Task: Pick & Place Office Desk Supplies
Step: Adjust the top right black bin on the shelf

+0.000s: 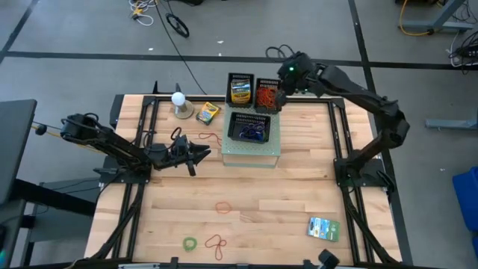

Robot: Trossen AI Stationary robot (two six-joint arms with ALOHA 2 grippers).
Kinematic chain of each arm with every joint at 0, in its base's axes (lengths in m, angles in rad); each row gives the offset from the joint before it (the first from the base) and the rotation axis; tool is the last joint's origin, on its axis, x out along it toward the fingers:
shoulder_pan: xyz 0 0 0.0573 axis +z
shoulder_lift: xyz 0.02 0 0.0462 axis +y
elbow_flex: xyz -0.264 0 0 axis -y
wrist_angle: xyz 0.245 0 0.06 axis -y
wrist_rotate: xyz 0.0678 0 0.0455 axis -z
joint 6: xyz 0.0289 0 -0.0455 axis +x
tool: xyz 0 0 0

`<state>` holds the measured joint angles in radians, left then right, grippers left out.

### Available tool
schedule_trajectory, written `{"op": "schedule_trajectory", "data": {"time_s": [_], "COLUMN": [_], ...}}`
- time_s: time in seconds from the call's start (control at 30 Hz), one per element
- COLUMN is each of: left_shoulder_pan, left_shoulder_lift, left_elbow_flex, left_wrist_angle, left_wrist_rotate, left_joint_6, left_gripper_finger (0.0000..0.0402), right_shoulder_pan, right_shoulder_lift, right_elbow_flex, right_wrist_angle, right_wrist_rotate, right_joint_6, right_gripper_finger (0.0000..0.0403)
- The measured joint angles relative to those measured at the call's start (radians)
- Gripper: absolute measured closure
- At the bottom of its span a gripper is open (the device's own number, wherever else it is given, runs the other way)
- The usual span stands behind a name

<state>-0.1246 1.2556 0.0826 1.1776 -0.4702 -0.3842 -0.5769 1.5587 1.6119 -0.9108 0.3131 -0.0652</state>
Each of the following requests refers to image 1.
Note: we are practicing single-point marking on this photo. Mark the black slotted plastic basket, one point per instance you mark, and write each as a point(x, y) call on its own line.
point(269, 81)
point(228, 93)
point(233, 127)

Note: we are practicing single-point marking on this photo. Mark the dark grey desk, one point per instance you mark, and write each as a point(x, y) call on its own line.
point(15, 142)

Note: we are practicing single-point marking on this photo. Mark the green card pack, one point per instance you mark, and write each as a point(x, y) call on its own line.
point(323, 228)

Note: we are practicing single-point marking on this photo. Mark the red rubber band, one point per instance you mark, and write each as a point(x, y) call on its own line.
point(269, 106)
point(217, 246)
point(259, 100)
point(267, 91)
point(261, 104)
point(261, 95)
point(204, 133)

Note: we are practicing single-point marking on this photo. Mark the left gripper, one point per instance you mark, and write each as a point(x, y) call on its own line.
point(175, 157)

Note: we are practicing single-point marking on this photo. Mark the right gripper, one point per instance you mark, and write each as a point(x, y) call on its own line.
point(297, 74)

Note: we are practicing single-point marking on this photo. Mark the black boxy object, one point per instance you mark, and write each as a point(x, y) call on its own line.
point(328, 258)

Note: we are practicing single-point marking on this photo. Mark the grey metal floor bar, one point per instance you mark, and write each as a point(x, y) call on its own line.
point(452, 124)

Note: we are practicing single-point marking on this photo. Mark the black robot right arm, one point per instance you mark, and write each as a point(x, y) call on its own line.
point(373, 101)

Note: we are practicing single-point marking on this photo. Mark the grey metal table leg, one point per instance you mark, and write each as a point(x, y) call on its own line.
point(448, 25)

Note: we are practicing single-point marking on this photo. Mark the blue plastic bin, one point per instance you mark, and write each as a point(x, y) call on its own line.
point(467, 198)

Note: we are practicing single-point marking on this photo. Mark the black round knob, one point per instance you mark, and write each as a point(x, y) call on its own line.
point(40, 129)

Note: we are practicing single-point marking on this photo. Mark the white light bulb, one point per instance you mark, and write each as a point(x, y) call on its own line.
point(178, 99)

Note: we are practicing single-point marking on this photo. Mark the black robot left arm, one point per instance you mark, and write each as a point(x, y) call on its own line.
point(112, 145)

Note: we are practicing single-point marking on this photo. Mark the sage green perforated metal shelf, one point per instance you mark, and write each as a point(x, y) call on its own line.
point(250, 149)

